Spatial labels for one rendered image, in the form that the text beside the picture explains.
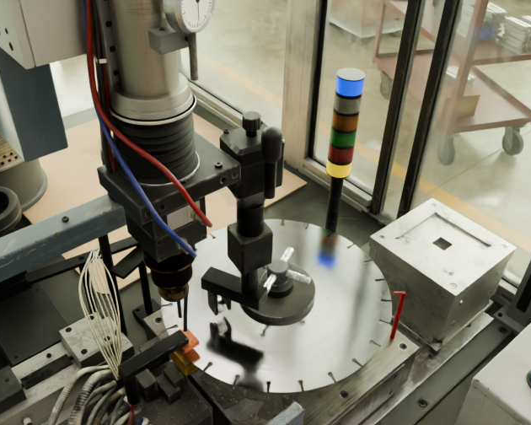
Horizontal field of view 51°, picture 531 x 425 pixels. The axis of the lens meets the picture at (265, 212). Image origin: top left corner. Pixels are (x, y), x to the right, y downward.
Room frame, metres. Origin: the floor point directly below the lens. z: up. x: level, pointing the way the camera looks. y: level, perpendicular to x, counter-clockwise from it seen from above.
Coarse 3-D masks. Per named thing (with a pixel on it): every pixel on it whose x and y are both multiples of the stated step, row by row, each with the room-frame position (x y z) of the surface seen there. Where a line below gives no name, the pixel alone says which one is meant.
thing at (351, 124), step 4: (336, 112) 0.83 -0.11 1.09; (332, 116) 0.84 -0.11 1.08; (336, 116) 0.83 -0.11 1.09; (340, 116) 0.82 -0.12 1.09; (344, 116) 0.82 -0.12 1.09; (348, 116) 0.82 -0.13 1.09; (352, 116) 0.82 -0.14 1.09; (356, 116) 0.83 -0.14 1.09; (332, 120) 0.84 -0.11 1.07; (336, 120) 0.83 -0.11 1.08; (340, 120) 0.82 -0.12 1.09; (344, 120) 0.82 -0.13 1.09; (348, 120) 0.82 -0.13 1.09; (352, 120) 0.82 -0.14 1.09; (356, 120) 0.83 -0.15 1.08; (332, 124) 0.84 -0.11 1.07; (336, 124) 0.83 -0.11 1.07; (340, 124) 0.82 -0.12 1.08; (344, 124) 0.82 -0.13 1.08; (348, 124) 0.82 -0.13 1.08; (352, 124) 0.82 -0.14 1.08; (356, 124) 0.83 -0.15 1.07; (336, 128) 0.83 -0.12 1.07; (340, 128) 0.82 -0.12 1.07; (344, 128) 0.82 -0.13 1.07; (348, 128) 0.82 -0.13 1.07; (352, 128) 0.82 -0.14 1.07; (356, 128) 0.83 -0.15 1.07
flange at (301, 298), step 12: (288, 264) 0.61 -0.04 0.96; (264, 276) 0.56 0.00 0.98; (276, 288) 0.54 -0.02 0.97; (288, 288) 0.54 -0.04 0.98; (300, 288) 0.56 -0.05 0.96; (312, 288) 0.56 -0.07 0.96; (276, 300) 0.53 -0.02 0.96; (288, 300) 0.53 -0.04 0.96; (300, 300) 0.53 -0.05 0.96; (312, 300) 0.54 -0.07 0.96; (252, 312) 0.51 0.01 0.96; (264, 312) 0.51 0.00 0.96; (276, 312) 0.51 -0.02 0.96; (288, 312) 0.51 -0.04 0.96; (300, 312) 0.51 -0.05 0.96
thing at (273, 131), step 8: (272, 128) 0.46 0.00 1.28; (264, 136) 0.45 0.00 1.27; (272, 136) 0.45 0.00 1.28; (280, 136) 0.45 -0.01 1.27; (264, 144) 0.45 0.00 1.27; (272, 144) 0.45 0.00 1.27; (280, 144) 0.45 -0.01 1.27; (264, 152) 0.45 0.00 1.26; (272, 152) 0.45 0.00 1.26; (280, 152) 0.45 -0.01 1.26; (264, 160) 0.45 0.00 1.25; (272, 160) 0.45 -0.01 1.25; (272, 168) 0.45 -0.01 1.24; (264, 176) 0.46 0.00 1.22; (272, 176) 0.45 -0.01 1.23; (264, 184) 0.46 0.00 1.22; (272, 184) 0.45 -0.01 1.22; (264, 192) 0.46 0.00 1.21; (272, 192) 0.45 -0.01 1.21
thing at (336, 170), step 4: (328, 160) 0.84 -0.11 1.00; (328, 164) 0.83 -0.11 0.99; (332, 164) 0.83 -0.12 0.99; (336, 164) 0.82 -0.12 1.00; (340, 164) 0.82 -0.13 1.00; (344, 164) 0.82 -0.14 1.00; (348, 164) 0.82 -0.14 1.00; (328, 168) 0.83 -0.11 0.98; (332, 168) 0.82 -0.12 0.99; (336, 168) 0.82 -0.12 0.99; (340, 168) 0.82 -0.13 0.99; (344, 168) 0.82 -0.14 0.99; (348, 168) 0.83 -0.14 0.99; (328, 172) 0.83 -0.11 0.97; (332, 172) 0.82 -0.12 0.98; (336, 172) 0.82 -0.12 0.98; (340, 172) 0.82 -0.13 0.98; (344, 172) 0.82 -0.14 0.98; (348, 172) 0.83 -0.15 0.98; (332, 176) 0.82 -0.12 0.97; (336, 176) 0.82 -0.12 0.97; (340, 176) 0.82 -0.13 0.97; (344, 176) 0.82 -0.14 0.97
